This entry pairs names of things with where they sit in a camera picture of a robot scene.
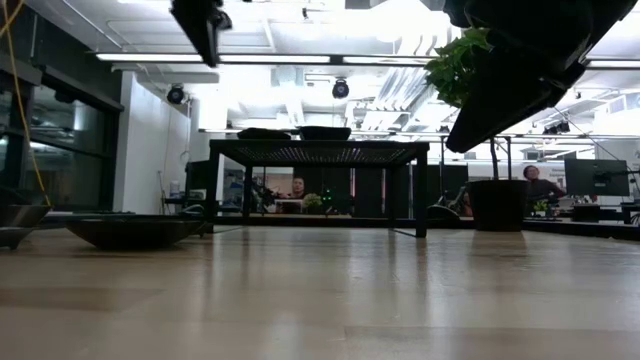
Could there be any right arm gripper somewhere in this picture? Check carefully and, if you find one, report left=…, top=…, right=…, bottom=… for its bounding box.
left=442, top=0, right=640, bottom=154

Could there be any black wavy square mini plate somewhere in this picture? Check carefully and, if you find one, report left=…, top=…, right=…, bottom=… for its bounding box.
left=297, top=125, right=353, bottom=142
left=0, top=203, right=52, bottom=230

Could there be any black perforated metal rack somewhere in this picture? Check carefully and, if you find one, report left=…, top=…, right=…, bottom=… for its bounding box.
left=208, top=139, right=431, bottom=239

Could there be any black leaf shaped mini plate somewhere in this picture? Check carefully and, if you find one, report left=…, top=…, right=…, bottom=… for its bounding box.
left=64, top=218, right=205, bottom=252
left=236, top=127, right=292, bottom=141

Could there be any green plant in black pot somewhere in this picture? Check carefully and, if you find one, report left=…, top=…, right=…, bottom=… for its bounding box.
left=423, top=27, right=532, bottom=233

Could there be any black computer monitor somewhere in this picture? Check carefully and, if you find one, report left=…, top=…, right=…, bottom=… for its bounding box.
left=564, top=158, right=631, bottom=197

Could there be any long ceiling light strip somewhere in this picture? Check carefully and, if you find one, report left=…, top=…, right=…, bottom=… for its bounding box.
left=94, top=51, right=640, bottom=70

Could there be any thin yellow cable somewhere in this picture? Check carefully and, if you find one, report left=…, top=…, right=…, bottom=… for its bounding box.
left=0, top=0, right=52, bottom=207

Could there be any person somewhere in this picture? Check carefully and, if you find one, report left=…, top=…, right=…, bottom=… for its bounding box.
left=282, top=175, right=311, bottom=214
left=522, top=164, right=569, bottom=204

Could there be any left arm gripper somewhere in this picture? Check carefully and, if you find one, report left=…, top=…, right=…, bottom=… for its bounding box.
left=169, top=0, right=234, bottom=69

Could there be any black aluminium table frame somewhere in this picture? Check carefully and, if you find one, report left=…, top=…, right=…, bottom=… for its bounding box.
left=37, top=210, right=640, bottom=242

